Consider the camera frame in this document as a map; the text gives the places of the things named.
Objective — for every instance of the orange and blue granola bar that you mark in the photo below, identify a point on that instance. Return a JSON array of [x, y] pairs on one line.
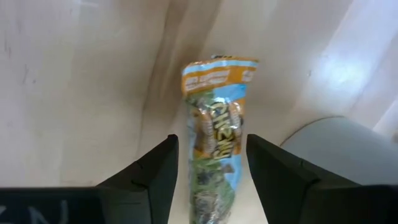
[[214, 124]]

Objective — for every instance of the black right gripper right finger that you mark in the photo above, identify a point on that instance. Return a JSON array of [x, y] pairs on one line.
[[295, 199]]

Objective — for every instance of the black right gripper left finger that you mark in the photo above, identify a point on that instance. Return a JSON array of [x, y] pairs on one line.
[[133, 202]]

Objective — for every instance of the potted plant in white pot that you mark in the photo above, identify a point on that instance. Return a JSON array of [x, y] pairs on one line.
[[348, 152]]

